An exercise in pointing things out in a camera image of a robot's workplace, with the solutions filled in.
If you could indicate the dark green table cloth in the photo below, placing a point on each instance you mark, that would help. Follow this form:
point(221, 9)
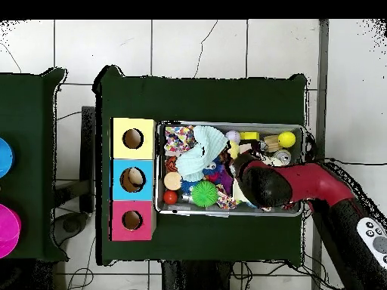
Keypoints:
point(196, 99)
point(30, 120)

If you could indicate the blue round container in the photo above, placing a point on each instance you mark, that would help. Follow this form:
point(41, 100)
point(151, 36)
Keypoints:
point(5, 157)

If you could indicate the colourful dotted cloth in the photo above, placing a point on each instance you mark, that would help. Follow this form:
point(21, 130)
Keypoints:
point(177, 140)

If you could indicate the wooden box with three holes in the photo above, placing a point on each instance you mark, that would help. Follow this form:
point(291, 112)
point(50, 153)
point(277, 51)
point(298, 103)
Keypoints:
point(119, 193)

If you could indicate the purple spiky ball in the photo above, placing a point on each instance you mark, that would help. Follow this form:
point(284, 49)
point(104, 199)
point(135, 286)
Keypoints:
point(226, 181)

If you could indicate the white baseball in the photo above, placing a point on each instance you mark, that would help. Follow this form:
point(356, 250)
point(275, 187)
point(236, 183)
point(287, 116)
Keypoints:
point(232, 136)

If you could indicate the green puffer ball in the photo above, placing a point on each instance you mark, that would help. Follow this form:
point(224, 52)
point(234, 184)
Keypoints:
point(204, 193)

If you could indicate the mint green waffle cloth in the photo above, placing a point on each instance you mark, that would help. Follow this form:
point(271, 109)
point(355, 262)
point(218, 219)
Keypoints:
point(196, 157)

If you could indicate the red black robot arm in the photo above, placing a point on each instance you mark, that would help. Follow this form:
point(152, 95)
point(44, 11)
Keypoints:
point(302, 181)

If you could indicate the magenta round container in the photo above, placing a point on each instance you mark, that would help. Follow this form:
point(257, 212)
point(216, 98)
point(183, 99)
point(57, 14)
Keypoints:
point(8, 231)

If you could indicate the silver mesh bin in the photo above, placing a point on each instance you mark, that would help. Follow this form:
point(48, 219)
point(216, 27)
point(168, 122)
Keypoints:
point(181, 208)

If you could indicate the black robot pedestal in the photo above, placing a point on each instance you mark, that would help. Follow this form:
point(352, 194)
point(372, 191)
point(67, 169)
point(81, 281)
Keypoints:
point(193, 278)

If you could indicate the yellow plush duck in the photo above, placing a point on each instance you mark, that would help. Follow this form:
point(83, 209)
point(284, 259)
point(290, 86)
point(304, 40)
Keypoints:
point(233, 149)

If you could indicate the yellow ball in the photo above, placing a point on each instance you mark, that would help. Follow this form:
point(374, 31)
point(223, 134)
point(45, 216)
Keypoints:
point(286, 139)

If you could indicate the black upright panel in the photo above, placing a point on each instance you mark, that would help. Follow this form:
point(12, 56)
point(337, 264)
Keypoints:
point(87, 151)

